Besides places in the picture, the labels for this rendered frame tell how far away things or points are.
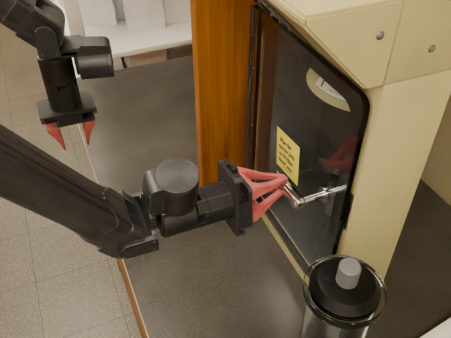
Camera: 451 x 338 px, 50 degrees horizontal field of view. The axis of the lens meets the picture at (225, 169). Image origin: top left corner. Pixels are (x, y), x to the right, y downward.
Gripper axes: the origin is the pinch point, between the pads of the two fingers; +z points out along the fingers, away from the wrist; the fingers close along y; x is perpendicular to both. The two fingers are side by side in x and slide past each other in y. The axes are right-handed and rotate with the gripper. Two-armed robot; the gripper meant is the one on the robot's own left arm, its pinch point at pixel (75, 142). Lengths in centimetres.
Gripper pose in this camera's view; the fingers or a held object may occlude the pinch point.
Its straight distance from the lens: 101.0
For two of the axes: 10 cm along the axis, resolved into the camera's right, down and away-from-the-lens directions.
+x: -3.9, -6.0, 7.0
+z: -0.1, 7.6, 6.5
